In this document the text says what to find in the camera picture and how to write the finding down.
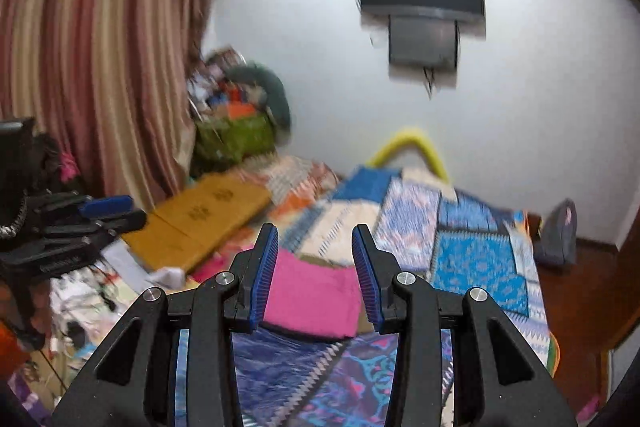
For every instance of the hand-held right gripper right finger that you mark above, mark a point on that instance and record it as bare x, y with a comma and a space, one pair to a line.
367, 282

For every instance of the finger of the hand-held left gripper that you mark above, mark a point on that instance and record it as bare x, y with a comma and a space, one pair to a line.
125, 221
107, 205

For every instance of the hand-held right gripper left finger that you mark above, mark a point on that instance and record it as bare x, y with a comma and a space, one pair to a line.
265, 277

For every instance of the pink pants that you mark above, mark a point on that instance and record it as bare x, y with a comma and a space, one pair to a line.
310, 297

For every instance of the mustard yellow folded cloth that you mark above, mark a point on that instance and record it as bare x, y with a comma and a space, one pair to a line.
200, 217

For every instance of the blue patchwork blanket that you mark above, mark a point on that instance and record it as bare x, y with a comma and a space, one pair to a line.
450, 247

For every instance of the striped brown curtain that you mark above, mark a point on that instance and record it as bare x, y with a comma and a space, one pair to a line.
100, 57

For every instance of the green bag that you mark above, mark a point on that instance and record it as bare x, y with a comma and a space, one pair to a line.
232, 139

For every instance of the yellow foam tube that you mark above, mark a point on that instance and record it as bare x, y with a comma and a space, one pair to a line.
405, 142

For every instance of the patterned paper clutter pile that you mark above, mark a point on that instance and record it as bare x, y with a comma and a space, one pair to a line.
215, 79

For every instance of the grey plush pillow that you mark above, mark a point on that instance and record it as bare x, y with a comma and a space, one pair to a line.
275, 92

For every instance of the grey backpack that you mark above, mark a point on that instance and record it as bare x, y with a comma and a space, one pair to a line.
557, 232

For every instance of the small black monitor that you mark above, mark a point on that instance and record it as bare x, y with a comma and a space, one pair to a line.
422, 42

